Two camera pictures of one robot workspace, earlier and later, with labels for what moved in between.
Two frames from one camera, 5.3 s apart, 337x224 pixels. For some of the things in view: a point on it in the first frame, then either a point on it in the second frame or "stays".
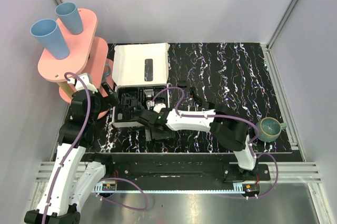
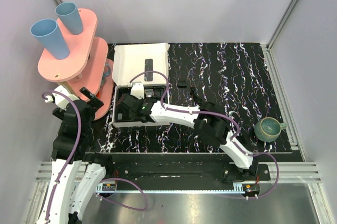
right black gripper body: [166, 135] to [141, 100]
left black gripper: [106, 92] to [89, 100]
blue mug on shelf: [108, 73] stays
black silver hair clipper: [148, 95] stays
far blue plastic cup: [68, 13] stays
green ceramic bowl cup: [269, 129] stays
